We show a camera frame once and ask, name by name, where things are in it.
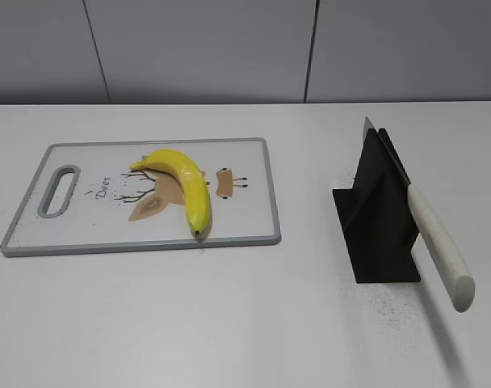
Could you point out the white-handled kitchen knife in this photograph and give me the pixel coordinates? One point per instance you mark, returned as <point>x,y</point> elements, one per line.
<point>448,260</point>

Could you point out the yellow plastic banana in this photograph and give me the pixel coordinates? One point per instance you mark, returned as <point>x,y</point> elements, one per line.
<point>187,173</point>

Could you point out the black knife stand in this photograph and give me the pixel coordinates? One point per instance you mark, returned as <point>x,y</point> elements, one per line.
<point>376,221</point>

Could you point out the white grey-rimmed cutting board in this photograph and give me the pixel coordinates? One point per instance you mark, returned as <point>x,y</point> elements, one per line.
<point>83,199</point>

